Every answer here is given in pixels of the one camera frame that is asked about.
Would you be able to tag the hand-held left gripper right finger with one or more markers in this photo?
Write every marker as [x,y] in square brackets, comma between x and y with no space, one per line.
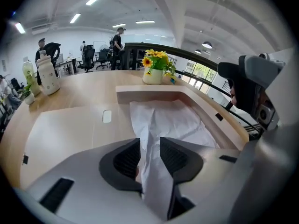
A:
[182,160]

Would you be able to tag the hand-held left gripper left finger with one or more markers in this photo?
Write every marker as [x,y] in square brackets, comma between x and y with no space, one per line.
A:
[116,162]

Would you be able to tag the white sheet of paper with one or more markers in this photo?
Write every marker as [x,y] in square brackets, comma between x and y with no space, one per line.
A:
[168,122]

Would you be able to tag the small black tag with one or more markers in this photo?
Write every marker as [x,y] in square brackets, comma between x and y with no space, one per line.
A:
[219,116]
[25,159]

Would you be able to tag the light wooden tray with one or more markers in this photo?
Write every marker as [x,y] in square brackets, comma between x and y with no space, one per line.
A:
[149,92]

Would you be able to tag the person's face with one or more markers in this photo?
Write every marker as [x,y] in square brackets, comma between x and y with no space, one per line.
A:
[232,97]

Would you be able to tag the sunflowers in white pot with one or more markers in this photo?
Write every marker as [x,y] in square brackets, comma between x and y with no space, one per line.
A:
[154,74]

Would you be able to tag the dark curved railing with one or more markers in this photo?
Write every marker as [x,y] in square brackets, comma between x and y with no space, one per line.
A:
[187,52]

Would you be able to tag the small plant in white pot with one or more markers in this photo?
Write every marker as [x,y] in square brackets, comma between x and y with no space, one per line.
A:
[29,98]

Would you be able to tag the white dotted bottle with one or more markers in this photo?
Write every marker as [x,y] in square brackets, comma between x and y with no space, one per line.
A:
[47,78]

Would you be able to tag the round pendant lamp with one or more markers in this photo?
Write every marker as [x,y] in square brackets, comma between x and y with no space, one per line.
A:
[207,45]
[198,51]

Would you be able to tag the white office desk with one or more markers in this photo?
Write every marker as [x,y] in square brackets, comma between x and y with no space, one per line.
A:
[67,62]

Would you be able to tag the standing fan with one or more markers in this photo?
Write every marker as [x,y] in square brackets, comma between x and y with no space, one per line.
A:
[104,47]

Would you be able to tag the clear bottle with green drink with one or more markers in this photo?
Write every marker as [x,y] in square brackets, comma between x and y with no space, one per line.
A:
[29,74]

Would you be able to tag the person's light grey shirt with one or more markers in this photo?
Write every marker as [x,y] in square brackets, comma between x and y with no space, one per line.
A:
[286,92]

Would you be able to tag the ceiling air conditioner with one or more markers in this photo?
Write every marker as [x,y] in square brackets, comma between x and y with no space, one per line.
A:
[44,29]

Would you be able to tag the head-worn camera rig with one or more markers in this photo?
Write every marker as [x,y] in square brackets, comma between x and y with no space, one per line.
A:
[252,83]

